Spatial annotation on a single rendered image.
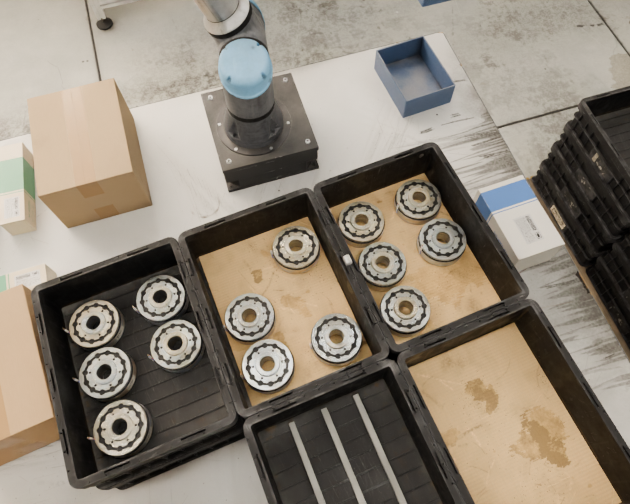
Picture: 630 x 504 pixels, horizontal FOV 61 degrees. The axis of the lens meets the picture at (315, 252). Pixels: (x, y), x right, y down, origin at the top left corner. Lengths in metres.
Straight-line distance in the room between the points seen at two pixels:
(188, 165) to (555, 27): 2.07
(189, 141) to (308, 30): 1.40
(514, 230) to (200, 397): 0.79
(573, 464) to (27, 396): 1.04
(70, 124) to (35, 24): 1.76
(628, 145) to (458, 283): 0.97
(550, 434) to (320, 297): 0.52
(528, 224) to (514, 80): 1.46
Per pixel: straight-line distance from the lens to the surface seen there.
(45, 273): 1.40
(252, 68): 1.23
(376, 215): 1.20
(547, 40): 2.96
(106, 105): 1.47
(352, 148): 1.49
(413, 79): 1.66
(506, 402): 1.14
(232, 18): 1.29
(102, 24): 3.03
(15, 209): 1.52
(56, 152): 1.43
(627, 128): 2.04
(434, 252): 1.18
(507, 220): 1.34
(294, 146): 1.37
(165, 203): 1.45
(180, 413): 1.12
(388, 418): 1.09
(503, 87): 2.69
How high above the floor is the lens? 1.90
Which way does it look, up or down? 65 degrees down
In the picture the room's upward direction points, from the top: 2 degrees counter-clockwise
